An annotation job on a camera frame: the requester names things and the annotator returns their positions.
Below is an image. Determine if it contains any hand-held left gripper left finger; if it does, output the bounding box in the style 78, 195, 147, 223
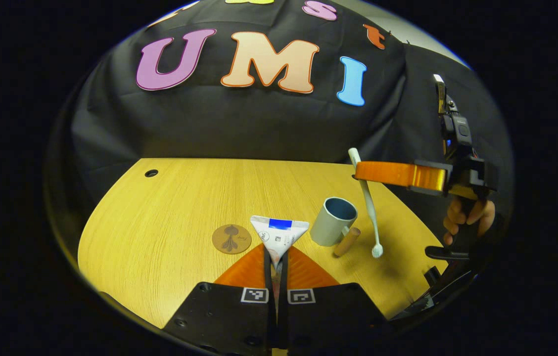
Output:
163, 243, 278, 356

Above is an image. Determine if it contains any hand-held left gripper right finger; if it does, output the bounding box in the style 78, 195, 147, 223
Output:
279, 243, 393, 356

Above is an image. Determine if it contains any white toothbrush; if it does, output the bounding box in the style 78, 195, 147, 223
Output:
348, 147, 384, 259

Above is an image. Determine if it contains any grey cup wooden handle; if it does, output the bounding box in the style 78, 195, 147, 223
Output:
310, 197, 362, 258

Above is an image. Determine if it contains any round brown coaster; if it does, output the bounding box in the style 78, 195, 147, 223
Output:
212, 224, 253, 255

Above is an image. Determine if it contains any white toothpaste tube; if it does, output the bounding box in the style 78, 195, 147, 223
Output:
250, 216, 310, 297

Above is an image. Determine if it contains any black backdrop cloth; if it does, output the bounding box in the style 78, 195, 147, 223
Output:
44, 0, 514, 233

